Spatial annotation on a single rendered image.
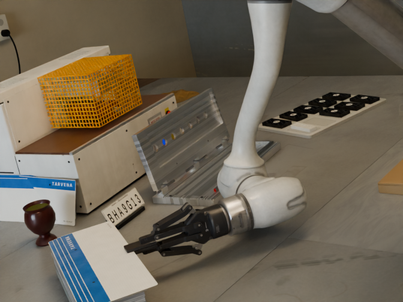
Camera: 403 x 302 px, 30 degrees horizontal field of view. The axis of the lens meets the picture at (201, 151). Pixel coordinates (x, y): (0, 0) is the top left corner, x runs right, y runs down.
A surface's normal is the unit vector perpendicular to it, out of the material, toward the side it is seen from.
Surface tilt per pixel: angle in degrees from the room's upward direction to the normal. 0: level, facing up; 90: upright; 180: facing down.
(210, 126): 79
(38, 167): 90
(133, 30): 90
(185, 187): 0
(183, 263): 0
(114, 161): 90
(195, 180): 0
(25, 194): 63
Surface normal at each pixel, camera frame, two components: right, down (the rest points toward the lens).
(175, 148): 0.79, -0.17
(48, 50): 0.78, 0.05
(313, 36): -0.59, 0.36
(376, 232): -0.18, -0.93
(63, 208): -0.58, 0.00
